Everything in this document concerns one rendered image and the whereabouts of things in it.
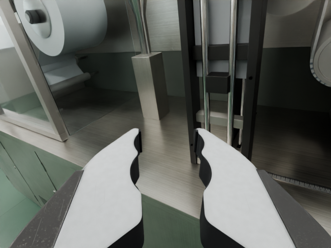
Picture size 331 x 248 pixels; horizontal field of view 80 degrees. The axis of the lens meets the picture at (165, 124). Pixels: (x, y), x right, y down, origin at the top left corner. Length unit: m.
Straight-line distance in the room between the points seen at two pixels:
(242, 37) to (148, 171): 0.42
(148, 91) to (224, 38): 0.45
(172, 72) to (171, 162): 0.57
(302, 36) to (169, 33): 0.53
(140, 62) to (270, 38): 0.49
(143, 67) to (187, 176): 0.45
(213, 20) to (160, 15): 0.59
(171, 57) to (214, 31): 0.59
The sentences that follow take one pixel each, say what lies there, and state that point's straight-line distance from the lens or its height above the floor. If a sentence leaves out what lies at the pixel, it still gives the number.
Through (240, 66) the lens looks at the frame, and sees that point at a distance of 0.47.
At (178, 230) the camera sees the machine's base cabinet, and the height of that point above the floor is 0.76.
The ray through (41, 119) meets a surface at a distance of 1.00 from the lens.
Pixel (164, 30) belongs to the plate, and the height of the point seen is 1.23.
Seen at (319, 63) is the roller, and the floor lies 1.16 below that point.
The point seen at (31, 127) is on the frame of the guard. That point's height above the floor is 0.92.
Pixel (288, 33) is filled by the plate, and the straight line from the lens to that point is 0.88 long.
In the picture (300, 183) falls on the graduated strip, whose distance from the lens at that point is 0.60.
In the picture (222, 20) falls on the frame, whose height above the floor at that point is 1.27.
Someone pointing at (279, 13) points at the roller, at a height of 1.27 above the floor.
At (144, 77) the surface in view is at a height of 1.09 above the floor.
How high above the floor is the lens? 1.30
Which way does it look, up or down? 29 degrees down
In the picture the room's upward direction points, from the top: 8 degrees counter-clockwise
